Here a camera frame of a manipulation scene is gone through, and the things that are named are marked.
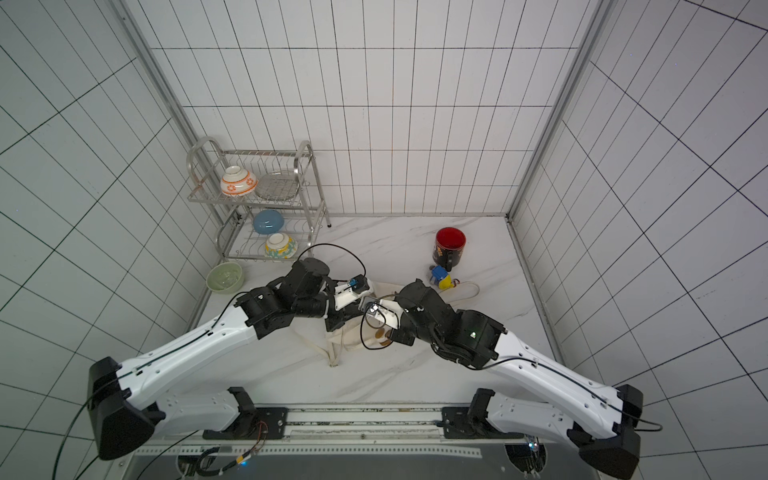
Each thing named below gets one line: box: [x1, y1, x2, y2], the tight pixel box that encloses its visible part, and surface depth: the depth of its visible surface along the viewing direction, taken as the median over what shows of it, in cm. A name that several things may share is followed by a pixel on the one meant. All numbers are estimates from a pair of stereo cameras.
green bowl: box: [206, 262, 244, 294], surface depth 99 cm
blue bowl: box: [253, 209, 284, 235], surface depth 111 cm
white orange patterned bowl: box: [220, 165, 259, 196], surface depth 89 cm
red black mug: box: [432, 226, 467, 272], surface depth 100 cm
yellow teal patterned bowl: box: [264, 233, 298, 259], surface depth 102 cm
